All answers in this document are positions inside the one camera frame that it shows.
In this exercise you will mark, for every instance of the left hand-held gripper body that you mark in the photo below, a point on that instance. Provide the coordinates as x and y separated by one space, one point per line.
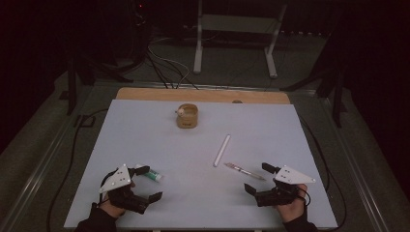
116 179

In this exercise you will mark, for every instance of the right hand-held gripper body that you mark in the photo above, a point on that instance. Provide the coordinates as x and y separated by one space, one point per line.
290 176

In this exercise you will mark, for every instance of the green and white glue stick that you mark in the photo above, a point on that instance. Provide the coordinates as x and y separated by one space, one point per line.
154 175

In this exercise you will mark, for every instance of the clear pen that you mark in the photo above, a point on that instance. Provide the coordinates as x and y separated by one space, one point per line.
244 171

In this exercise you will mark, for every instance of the white pen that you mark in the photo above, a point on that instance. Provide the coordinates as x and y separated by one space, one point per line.
222 150

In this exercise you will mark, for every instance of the tan bear pen holder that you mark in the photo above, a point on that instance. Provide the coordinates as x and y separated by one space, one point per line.
187 121

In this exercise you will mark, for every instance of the person's left hand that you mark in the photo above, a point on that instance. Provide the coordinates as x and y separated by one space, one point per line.
112 210

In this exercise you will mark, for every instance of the person's right hand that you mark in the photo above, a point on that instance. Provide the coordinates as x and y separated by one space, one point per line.
290 211

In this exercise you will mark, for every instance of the small brown disc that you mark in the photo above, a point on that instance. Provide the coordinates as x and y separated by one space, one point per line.
237 101

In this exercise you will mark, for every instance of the black floor stand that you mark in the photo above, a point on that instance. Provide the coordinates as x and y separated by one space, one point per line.
71 87
337 96

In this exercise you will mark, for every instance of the grey metal stand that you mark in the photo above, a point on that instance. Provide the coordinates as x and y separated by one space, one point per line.
198 48

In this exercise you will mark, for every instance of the dark equipment with red light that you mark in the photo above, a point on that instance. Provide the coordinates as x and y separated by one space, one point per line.
140 19

